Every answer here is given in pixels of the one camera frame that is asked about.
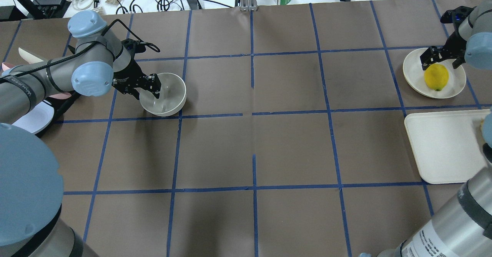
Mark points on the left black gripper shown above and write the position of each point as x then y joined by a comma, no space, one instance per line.
128,77

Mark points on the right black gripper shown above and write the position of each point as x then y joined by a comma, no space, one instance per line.
455,44

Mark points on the yellow lemon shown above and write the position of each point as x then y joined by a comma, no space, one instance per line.
436,77

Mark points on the white ceramic bowl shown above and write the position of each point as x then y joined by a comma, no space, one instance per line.
170,97

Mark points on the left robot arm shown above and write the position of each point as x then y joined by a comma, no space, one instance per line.
31,187

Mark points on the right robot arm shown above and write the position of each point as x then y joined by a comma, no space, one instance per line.
462,226

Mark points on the cream round plate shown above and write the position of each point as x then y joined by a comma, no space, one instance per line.
414,75

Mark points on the white rectangular tray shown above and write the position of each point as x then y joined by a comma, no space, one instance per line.
447,146

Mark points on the black dish rack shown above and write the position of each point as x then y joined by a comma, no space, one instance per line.
60,106

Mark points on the light blue plate in rack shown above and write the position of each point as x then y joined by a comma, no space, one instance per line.
37,119

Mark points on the cream plate in rack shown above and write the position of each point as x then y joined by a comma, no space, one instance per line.
30,57

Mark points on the black box device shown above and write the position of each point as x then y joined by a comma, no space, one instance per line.
53,8

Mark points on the pink plate in rack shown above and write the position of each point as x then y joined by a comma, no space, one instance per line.
6,67

